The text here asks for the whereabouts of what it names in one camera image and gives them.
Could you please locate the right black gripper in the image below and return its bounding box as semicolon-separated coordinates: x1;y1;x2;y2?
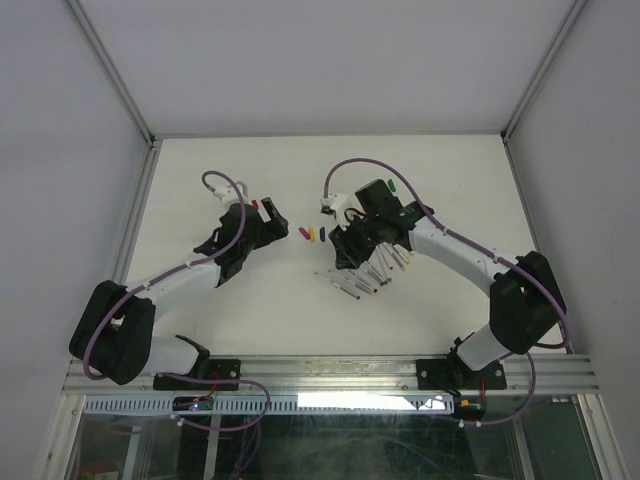
328;213;384;270

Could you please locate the red square-cap pen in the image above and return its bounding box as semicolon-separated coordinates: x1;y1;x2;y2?
379;246;394;271

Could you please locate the yellow pen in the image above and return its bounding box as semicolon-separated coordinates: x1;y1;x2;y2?
392;245;411;271

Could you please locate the purple pen cap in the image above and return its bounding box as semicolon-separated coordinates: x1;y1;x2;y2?
298;227;310;240

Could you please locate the purple cap marker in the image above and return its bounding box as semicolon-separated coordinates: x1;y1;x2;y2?
314;271;361;300

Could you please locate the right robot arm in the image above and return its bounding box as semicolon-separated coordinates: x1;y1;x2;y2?
321;180;566;387

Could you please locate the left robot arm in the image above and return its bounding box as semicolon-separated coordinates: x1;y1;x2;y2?
69;197;288;389

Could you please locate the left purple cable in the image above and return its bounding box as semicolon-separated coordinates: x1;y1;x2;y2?
82;170;272;480

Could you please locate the purple cable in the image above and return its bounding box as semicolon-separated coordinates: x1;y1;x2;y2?
82;170;272;480
322;158;572;428

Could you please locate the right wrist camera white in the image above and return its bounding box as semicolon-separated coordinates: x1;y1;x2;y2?
320;193;353;230

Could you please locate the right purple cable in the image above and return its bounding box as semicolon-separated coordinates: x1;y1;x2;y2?
322;158;572;428

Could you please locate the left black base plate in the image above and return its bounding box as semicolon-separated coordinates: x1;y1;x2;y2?
153;358;241;392

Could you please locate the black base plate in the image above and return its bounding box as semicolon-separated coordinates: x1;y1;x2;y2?
415;357;507;393
153;358;241;392

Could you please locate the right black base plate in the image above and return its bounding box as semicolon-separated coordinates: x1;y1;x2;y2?
415;357;507;393

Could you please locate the aluminium front rail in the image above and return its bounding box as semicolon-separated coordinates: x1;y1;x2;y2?
62;353;600;397

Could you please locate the white slotted cable duct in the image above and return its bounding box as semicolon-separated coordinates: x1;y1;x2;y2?
84;392;454;416

